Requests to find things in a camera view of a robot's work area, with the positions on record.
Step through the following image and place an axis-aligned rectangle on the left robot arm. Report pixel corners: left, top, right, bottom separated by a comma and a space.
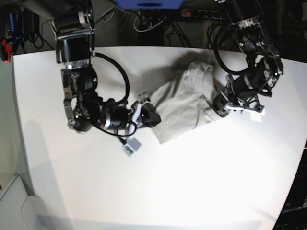
213, 0, 284, 114

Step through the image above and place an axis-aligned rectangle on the white plastic bin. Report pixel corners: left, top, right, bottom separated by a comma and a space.
0, 176, 51, 230

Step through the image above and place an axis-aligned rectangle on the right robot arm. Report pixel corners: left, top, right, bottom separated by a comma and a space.
23, 0, 161, 143

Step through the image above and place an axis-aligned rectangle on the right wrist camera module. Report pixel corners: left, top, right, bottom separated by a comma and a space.
122, 138, 141, 157

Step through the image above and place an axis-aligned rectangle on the black power strip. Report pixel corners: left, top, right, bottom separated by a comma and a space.
180, 9, 225, 20

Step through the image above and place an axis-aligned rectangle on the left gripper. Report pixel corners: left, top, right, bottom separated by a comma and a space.
212, 92, 264, 117

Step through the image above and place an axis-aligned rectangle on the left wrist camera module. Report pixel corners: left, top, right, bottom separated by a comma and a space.
250, 109, 265, 123

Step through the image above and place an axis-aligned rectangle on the red black clamp tool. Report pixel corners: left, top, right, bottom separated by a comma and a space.
0, 39, 12, 63

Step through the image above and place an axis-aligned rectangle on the beige t-shirt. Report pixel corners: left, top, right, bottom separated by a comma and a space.
150, 62, 228, 144

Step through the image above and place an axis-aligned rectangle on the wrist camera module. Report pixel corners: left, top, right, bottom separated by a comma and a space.
250, 109, 265, 123
122, 138, 141, 157

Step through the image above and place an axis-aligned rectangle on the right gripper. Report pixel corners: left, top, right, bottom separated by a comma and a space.
118, 98, 161, 144

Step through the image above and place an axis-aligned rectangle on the blue overhead box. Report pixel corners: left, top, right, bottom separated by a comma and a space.
116, 0, 183, 10

